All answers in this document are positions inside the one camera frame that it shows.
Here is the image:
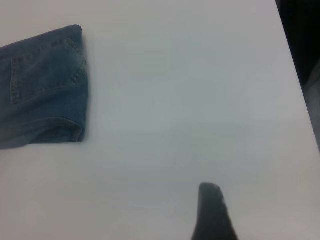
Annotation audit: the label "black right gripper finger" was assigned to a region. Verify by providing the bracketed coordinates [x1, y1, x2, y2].
[191, 182, 240, 240]

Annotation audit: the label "blue denim jeans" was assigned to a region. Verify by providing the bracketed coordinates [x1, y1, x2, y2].
[0, 24, 89, 151]

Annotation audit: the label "grey fabric garment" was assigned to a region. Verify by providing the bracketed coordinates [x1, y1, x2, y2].
[306, 67, 320, 154]

